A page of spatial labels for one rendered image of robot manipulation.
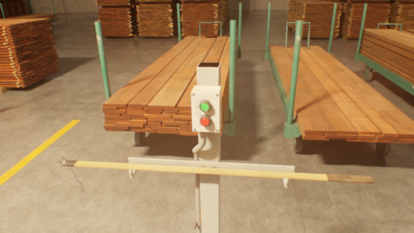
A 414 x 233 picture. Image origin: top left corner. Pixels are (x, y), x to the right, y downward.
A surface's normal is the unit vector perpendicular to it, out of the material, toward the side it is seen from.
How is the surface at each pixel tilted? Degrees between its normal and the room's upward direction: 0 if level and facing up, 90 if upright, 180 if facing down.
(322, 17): 90
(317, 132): 90
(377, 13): 90
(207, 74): 90
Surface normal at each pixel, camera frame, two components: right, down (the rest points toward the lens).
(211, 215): -0.12, 0.40
